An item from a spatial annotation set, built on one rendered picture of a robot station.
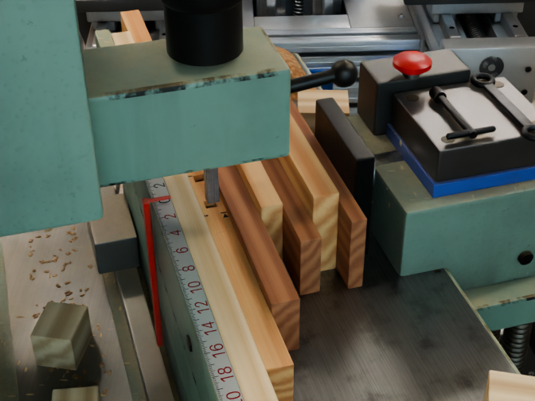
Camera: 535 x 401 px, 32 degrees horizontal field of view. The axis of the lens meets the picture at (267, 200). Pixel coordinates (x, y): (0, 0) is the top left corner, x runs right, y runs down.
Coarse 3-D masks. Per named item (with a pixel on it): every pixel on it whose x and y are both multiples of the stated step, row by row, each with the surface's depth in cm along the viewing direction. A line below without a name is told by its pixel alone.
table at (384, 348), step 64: (128, 192) 86; (384, 256) 72; (320, 320) 67; (384, 320) 67; (448, 320) 67; (512, 320) 74; (192, 384) 64; (320, 384) 62; (384, 384) 62; (448, 384) 62
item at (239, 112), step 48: (96, 48) 64; (144, 48) 64; (96, 96) 59; (144, 96) 60; (192, 96) 60; (240, 96) 62; (288, 96) 63; (96, 144) 60; (144, 144) 62; (192, 144) 63; (240, 144) 64; (288, 144) 65
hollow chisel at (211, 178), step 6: (216, 168) 68; (204, 174) 69; (210, 174) 68; (216, 174) 68; (210, 180) 68; (216, 180) 69; (210, 186) 69; (216, 186) 69; (210, 192) 69; (216, 192) 69; (210, 198) 69; (216, 198) 70
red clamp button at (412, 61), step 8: (400, 56) 72; (408, 56) 72; (416, 56) 72; (424, 56) 72; (392, 64) 73; (400, 64) 72; (408, 64) 71; (416, 64) 71; (424, 64) 72; (408, 72) 72; (416, 72) 71
